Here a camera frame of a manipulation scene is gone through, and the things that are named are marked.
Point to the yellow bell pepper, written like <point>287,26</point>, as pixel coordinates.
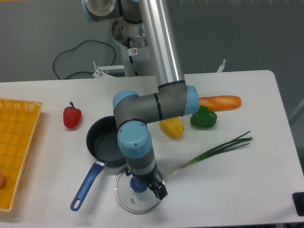
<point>173,127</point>

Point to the glass lid with blue knob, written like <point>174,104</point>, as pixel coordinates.
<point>133,195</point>

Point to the green bell pepper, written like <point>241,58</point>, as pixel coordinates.
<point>203,118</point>

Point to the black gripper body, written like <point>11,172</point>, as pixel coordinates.
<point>152,182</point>

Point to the dark saucepan with blue handle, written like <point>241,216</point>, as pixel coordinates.
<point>102,143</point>

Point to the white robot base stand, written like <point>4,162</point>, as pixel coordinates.
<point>131,38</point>

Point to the green spring onion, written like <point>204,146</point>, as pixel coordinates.
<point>238,142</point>

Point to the red bell pepper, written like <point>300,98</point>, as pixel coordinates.
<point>71,116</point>

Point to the orange baguette bread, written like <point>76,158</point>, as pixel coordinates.
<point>221,102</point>

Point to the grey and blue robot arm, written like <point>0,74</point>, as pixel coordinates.
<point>174,98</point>

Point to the white table bracket right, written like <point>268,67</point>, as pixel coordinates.
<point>221,67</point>

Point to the yellow woven basket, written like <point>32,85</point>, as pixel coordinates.
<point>18,119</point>

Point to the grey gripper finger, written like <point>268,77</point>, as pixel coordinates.
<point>159,190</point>

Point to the black object at table corner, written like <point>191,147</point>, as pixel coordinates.
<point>298,198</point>

